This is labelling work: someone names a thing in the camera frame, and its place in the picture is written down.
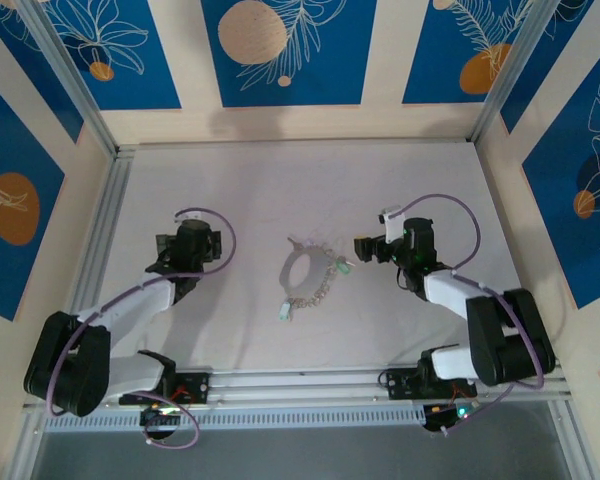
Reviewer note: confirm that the key with green tag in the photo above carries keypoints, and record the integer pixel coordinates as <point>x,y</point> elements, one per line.
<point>283,311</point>
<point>343,267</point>

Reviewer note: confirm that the small silver key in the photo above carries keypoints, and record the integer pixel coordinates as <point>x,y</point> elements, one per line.
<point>296,243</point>

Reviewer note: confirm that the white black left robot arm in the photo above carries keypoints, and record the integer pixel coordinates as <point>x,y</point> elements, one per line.
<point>130,305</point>

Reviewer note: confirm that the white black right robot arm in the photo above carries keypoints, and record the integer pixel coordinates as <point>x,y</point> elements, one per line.
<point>450,292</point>

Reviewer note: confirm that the black controller board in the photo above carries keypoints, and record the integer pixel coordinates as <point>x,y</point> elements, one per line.
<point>155,420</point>
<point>442,417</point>

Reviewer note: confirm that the aluminium table side rail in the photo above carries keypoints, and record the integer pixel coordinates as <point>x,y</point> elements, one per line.
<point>107,215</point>

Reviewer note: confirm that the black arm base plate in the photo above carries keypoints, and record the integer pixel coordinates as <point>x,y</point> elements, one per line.
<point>197,385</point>
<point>397,382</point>

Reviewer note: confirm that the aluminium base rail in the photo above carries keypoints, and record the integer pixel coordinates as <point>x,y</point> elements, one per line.
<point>295,387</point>

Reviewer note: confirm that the aluminium corner post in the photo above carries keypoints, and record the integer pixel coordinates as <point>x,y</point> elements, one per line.
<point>512,70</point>
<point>67,70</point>

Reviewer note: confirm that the aluminium frame bar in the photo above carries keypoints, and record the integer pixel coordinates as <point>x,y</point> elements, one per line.
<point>27,450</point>
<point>567,435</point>

